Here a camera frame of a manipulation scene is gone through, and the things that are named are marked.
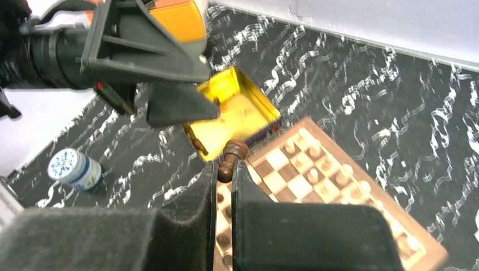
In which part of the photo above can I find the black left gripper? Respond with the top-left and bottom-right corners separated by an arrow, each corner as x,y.
81,1 -> 220,128

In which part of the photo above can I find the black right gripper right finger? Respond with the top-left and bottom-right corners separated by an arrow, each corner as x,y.
232,161 -> 403,270

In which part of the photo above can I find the wooden chess board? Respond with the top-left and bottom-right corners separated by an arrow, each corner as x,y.
213,116 -> 450,271

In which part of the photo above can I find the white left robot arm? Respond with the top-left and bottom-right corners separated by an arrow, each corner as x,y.
1,1 -> 220,128

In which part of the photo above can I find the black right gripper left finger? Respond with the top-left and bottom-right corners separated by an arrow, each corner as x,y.
1,161 -> 217,270

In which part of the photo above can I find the round cream drawer cabinet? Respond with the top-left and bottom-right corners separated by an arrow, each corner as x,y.
85,0 -> 209,55

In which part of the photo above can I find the gold tin box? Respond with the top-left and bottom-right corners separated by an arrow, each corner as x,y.
183,66 -> 282,161

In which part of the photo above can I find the small white blue bottle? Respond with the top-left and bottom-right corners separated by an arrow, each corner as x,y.
47,148 -> 103,191

